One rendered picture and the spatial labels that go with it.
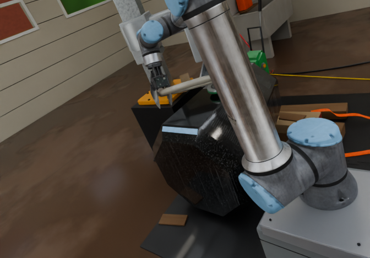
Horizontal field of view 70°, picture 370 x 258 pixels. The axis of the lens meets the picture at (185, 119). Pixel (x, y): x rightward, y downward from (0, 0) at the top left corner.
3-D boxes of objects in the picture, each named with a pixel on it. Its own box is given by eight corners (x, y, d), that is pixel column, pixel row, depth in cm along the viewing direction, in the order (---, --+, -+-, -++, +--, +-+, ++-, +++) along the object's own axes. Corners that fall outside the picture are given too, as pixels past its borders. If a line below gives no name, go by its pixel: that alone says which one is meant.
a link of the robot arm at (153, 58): (141, 59, 132) (159, 55, 134) (144, 69, 132) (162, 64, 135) (143, 55, 123) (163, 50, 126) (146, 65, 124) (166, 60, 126)
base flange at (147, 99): (136, 105, 287) (135, 101, 285) (163, 83, 319) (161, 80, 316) (170, 104, 256) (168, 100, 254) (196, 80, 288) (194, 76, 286)
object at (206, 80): (174, 94, 168) (172, 90, 167) (251, 71, 155) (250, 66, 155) (144, 100, 121) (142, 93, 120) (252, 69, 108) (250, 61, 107)
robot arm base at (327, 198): (362, 173, 93) (358, 151, 89) (353, 216, 82) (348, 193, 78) (305, 166, 106) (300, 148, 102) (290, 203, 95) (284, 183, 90)
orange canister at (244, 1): (235, 15, 480) (231, -4, 465) (248, 6, 510) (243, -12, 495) (246, 12, 465) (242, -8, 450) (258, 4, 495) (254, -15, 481)
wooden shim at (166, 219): (158, 224, 230) (158, 222, 229) (163, 214, 237) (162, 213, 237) (184, 226, 218) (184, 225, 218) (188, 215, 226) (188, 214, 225)
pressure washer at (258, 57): (258, 84, 398) (244, 27, 359) (279, 86, 371) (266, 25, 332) (244, 96, 382) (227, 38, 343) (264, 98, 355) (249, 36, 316)
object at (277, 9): (241, 64, 499) (228, 18, 461) (267, 38, 577) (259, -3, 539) (273, 60, 457) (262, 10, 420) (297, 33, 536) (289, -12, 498)
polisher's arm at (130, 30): (126, 55, 253) (114, 30, 242) (135, 46, 283) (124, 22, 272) (200, 28, 235) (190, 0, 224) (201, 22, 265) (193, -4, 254)
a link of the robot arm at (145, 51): (135, 28, 121) (134, 35, 131) (143, 55, 122) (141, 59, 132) (155, 24, 124) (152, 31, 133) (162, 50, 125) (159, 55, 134)
